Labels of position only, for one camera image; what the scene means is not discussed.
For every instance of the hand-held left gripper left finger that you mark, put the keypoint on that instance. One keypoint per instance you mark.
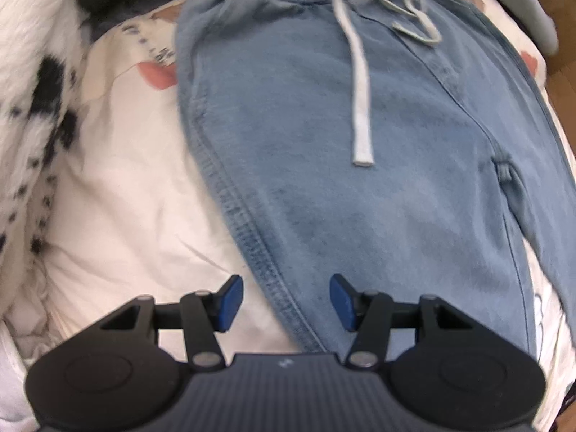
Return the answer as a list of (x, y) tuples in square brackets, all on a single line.
[(231, 301)]

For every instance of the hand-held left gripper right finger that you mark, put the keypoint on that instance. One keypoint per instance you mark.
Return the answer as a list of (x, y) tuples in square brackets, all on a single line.
[(342, 303)]

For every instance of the light blue denim pants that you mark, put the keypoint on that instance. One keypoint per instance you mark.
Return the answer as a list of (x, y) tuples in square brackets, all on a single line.
[(315, 144)]

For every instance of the cream bear printed bedsheet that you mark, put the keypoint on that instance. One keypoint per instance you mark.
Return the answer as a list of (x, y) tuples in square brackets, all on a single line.
[(135, 189)]

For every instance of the dark blue fuzzy cloth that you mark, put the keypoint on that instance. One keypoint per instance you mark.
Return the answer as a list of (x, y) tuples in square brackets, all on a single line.
[(130, 18)]

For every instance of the white fluffy spotted blanket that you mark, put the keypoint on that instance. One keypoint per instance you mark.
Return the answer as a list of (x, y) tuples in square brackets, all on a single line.
[(31, 76)]

